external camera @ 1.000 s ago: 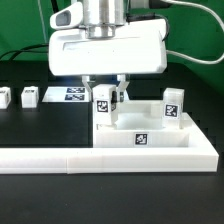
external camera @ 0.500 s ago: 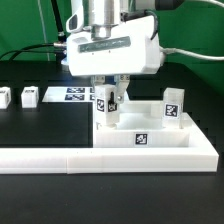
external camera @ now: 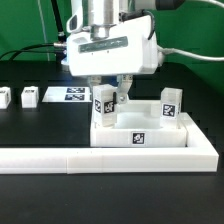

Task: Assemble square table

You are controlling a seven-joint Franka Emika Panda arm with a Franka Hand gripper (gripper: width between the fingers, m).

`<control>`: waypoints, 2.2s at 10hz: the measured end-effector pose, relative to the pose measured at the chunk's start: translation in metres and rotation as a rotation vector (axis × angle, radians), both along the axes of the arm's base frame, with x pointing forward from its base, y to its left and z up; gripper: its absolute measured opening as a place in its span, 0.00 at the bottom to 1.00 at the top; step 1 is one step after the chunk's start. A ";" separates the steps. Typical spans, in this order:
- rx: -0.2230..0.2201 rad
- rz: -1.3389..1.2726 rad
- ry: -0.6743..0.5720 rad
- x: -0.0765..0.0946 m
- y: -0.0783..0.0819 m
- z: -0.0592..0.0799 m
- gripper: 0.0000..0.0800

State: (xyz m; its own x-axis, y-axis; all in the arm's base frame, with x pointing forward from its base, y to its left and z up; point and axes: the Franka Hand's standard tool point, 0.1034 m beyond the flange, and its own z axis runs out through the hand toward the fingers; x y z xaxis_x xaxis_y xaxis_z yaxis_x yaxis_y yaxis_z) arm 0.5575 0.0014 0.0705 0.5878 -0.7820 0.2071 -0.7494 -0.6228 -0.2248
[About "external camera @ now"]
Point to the white square tabletop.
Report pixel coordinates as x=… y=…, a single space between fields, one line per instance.
x=138 y=125

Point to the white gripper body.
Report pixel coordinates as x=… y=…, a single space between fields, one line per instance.
x=131 y=48

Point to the white L-shaped obstacle fence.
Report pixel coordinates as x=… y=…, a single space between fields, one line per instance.
x=197 y=156

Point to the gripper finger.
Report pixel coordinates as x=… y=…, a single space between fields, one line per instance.
x=94 y=81
x=124 y=83

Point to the white sheet with AprilTags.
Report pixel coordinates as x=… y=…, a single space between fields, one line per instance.
x=67 y=94

